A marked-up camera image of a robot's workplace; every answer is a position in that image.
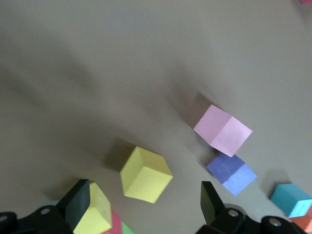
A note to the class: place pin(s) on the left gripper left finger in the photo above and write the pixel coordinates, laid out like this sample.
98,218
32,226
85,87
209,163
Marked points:
75,202

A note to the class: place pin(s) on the green foam cube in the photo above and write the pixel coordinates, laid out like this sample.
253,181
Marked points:
126,230

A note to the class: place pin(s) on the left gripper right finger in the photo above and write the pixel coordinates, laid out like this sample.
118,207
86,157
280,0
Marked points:
212,204

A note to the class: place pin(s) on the red foam cube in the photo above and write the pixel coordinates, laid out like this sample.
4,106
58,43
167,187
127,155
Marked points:
116,224
306,1

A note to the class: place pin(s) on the brown table cover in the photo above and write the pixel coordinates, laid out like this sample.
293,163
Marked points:
97,73

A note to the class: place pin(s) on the orange foam cube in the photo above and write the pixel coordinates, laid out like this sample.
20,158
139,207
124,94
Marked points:
305,224

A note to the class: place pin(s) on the pink foam cube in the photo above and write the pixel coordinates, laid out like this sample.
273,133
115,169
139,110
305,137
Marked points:
223,130

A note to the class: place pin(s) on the purple foam cube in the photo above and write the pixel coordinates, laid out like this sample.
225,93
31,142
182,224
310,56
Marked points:
231,174

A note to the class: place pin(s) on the yellow foam cube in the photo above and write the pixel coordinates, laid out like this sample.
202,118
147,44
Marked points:
146,174
95,215

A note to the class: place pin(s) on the blue foam cube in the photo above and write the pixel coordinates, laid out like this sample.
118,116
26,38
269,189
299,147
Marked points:
291,200

